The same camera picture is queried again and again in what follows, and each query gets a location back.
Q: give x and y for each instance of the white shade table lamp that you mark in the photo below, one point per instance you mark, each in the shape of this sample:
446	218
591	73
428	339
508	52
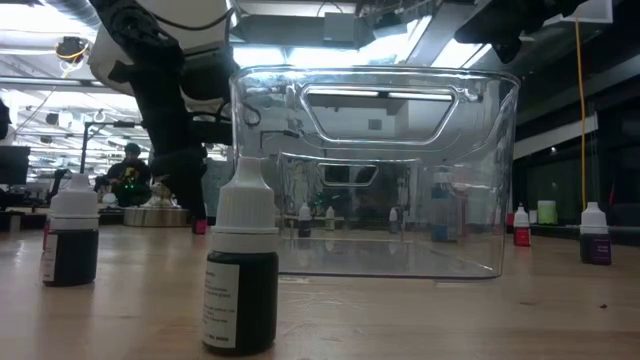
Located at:
100	50

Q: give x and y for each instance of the black metal stand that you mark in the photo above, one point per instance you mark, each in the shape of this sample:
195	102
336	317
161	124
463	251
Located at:
84	150

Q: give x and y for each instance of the large blue food coloring bottle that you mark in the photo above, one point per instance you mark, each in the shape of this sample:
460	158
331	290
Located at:
440	232

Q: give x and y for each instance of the green container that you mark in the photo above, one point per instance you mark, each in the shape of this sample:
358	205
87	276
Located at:
547	212

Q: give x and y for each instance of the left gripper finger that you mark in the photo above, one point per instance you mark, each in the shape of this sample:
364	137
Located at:
182	170

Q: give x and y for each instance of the small black food coloring bottle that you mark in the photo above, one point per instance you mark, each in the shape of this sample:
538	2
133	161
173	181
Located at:
250	300
75	260
305	227

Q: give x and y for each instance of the clear plastic bin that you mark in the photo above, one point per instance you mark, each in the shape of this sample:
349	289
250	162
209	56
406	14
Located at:
490	200

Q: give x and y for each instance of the person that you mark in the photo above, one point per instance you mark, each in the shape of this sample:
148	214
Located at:
127	172

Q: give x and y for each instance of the white box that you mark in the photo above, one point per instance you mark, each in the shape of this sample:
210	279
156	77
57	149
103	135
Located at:
533	217

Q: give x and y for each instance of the black monitor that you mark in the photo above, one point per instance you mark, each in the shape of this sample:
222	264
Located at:
14	165

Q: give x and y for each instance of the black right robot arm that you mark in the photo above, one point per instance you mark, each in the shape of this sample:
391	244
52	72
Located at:
565	7

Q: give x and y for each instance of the small purple food coloring bottle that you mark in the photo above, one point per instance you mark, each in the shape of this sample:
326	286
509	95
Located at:
595	250

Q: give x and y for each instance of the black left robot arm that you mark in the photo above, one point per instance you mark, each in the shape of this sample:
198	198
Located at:
135	30

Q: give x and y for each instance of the small blue food coloring bottle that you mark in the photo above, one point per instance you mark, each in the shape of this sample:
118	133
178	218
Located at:
394	222

